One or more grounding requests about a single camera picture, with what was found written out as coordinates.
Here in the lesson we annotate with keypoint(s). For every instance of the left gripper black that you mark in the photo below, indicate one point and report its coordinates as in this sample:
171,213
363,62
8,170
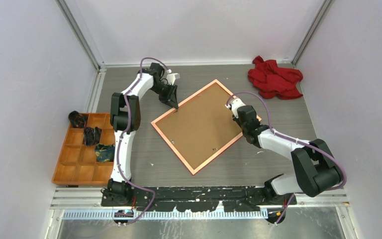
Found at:
170,99

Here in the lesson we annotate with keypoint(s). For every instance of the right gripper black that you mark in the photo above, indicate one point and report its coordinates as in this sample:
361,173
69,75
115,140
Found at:
238,120

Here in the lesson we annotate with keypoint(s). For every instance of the red picture frame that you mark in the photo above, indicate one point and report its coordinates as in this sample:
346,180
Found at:
201,128

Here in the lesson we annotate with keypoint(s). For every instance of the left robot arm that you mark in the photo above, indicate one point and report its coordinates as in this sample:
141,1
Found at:
125,118

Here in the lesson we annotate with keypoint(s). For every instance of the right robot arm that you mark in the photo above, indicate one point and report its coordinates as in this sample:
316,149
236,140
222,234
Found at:
314,170

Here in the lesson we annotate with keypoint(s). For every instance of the red cloth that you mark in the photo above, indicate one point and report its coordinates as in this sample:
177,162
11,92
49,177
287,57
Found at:
272,80

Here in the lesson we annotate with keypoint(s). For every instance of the blue green item in tray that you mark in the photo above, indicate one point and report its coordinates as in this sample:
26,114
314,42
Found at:
104,152

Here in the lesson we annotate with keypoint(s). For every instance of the wooden compartment tray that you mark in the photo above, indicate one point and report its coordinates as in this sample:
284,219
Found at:
77,163

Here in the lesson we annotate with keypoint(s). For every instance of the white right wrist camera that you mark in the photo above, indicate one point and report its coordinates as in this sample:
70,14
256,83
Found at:
234,104

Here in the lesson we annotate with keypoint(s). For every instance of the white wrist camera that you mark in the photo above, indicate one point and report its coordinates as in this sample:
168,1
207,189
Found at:
234,104
171,77

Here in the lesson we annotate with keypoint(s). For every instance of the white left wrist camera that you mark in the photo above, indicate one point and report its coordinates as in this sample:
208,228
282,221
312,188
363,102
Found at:
171,77

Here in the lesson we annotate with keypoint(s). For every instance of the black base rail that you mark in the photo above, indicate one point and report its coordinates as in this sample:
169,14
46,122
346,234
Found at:
195,199

